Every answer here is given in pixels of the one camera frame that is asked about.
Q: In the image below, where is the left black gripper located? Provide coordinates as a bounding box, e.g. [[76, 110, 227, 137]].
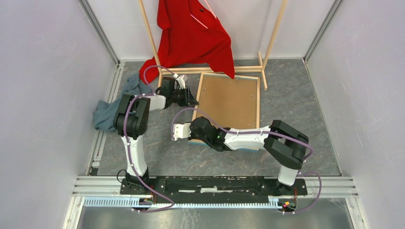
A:
[[170, 86, 199, 107]]

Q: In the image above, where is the blue picture frame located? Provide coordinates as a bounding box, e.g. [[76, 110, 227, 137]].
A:
[[188, 72, 262, 152]]

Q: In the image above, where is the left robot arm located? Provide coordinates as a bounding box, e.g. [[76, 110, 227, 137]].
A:
[[113, 74, 198, 195]]

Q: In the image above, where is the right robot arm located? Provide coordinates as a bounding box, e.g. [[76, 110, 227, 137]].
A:
[[189, 117, 313, 195]]

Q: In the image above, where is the red shirt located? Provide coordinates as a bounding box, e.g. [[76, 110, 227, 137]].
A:
[[157, 0, 235, 79]]

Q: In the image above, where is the wooden clothes rack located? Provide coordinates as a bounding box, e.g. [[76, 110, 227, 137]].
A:
[[138, 0, 288, 90]]

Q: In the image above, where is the grey-blue cloth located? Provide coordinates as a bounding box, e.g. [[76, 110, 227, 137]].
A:
[[93, 73, 152, 133]]

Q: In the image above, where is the pink clothes hanger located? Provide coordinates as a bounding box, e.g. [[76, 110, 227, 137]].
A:
[[188, 0, 217, 29]]

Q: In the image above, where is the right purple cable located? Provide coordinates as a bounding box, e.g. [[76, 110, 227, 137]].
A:
[[170, 107, 323, 214]]

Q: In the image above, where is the purple cable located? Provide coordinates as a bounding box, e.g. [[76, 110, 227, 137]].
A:
[[122, 65, 175, 214], [170, 107, 323, 214]]

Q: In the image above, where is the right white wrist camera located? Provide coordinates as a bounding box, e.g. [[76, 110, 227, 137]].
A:
[[172, 123, 191, 141]]

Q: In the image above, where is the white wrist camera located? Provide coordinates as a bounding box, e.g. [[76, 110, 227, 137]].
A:
[[172, 123, 191, 141], [173, 73, 188, 89]]

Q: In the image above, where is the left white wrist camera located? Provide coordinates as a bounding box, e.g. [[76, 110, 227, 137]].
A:
[[173, 73, 188, 89]]

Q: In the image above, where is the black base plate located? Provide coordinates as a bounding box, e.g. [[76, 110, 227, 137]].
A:
[[120, 176, 308, 204]]

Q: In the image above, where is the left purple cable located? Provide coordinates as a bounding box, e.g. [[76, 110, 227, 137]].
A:
[[122, 65, 175, 214]]

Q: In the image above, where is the white cable duct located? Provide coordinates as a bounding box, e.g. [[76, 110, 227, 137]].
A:
[[84, 197, 285, 210]]

